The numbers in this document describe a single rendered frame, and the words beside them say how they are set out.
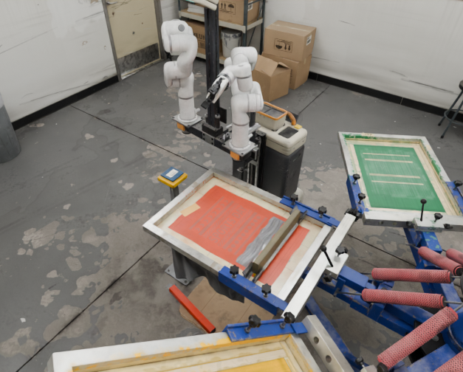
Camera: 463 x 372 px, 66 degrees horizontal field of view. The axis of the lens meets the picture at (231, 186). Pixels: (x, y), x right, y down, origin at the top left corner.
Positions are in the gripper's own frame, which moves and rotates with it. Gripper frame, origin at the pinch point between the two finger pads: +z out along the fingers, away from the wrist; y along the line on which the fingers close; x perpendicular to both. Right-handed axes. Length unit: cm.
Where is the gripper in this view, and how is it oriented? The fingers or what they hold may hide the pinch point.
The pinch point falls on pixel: (207, 99)
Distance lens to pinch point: 163.5
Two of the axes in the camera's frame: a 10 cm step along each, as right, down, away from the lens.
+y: -4.1, 5.2, 7.5
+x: -8.3, -5.6, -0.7
